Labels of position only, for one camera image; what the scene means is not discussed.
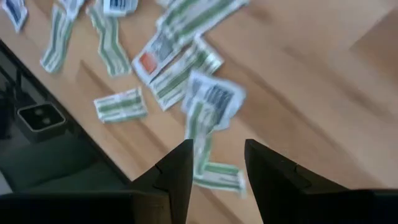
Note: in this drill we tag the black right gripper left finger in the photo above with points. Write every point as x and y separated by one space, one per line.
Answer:
175 183

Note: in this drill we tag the black table-level camera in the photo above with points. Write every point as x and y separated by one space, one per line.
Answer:
40 119

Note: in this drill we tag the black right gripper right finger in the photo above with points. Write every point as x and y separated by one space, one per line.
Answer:
273 183

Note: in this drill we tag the white antiseptic towelette packet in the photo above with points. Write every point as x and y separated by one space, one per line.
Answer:
15 12
217 96
119 5

